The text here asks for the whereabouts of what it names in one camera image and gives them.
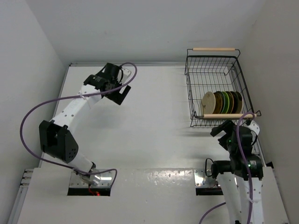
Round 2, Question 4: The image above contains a black plate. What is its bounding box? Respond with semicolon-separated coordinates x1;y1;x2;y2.
231;91;239;114

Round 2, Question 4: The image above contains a yellow patterned plate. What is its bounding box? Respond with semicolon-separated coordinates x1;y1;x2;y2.
213;92;222;114
226;91;234;114

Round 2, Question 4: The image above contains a beige floral plate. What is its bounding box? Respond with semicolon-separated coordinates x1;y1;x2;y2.
201;91;216;115

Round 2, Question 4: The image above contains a cream plate with flowers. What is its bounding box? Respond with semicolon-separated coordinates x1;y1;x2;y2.
236;91;243;114

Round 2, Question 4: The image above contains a lime green plate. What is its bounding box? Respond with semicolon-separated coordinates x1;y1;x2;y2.
222;91;229;114

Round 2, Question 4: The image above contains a blue patterned plate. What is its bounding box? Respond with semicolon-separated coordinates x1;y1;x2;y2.
218;91;227;114

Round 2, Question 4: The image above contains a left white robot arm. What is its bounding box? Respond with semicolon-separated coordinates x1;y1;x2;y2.
39;63;131;185

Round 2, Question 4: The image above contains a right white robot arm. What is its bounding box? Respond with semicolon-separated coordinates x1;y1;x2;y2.
211;120;265;224

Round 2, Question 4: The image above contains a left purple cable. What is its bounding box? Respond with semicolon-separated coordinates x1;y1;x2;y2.
20;62;138;185

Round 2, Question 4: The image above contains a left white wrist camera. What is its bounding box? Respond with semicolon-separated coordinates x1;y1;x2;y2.
121;67;132;83

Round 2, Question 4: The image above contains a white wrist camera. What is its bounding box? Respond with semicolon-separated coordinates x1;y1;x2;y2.
246;119;260;136
121;67;132;83

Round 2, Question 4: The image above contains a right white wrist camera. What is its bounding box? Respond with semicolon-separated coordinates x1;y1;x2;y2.
246;119;260;136

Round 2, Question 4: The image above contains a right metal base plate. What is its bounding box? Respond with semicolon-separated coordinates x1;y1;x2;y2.
193;169;220;188

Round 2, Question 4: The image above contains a metal base plate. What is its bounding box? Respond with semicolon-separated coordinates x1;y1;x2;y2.
193;169;220;188
69;171;113;188

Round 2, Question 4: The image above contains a black wire dish rack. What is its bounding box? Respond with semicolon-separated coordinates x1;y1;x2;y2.
184;48;262;128

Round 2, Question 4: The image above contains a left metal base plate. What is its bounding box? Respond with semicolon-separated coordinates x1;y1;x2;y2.
69;171;113;188

